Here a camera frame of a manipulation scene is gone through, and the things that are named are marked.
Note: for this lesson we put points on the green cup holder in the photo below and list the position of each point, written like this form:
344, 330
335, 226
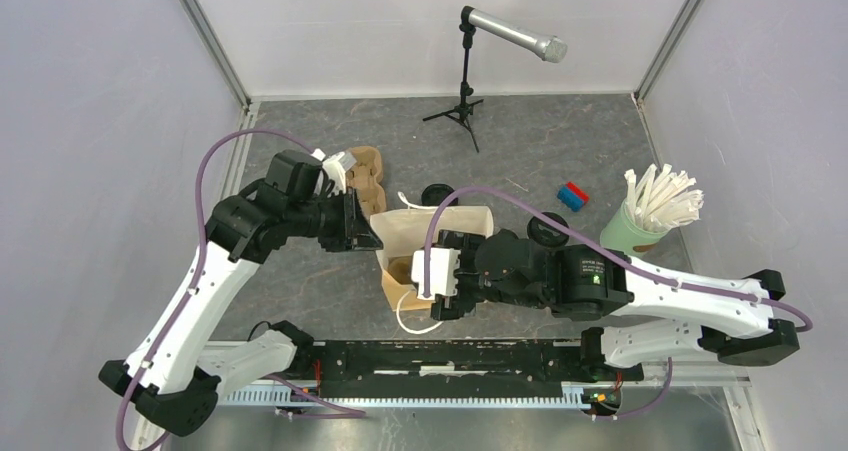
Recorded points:
622, 234

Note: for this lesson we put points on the cardboard cup carrier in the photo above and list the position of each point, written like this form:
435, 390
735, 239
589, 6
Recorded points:
366, 176
399, 268

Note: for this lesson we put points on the silver microphone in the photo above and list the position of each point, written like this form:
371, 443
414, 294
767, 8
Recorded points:
549, 48

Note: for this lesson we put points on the blue red block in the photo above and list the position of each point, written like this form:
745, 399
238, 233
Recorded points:
572, 196

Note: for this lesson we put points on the black microphone tripod stand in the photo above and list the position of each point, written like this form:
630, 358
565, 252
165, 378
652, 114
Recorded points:
464, 109

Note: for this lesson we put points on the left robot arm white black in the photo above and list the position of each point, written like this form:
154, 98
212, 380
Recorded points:
166, 378

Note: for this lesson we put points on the white wrapped straws bundle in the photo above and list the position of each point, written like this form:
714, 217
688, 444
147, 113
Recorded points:
661, 199

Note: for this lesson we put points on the brown paper bag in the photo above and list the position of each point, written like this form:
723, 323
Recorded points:
405, 231

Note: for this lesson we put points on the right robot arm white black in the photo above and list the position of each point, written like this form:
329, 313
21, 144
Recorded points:
633, 311

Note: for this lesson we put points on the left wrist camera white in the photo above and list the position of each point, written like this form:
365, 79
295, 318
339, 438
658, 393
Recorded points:
335, 168

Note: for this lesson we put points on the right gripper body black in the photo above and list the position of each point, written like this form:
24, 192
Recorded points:
470, 283

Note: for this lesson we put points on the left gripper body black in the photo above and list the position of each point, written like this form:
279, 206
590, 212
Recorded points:
337, 221

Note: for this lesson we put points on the black lid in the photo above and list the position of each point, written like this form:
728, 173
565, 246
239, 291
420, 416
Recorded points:
434, 194
545, 235

